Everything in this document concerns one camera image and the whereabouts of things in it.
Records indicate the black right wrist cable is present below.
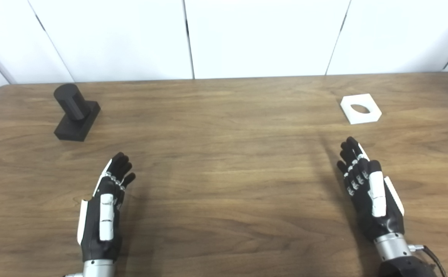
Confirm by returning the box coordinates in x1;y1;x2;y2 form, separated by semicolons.
409;244;448;277

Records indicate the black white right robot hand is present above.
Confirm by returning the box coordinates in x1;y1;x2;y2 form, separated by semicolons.
337;137;405;242

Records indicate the white square piece with hole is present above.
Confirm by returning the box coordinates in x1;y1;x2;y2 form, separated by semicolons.
340;93;382;125

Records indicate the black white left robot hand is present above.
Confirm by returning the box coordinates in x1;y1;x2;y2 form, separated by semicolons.
77;152;136;262

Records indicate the black peg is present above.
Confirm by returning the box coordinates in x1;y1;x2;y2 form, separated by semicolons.
53;83;101;142

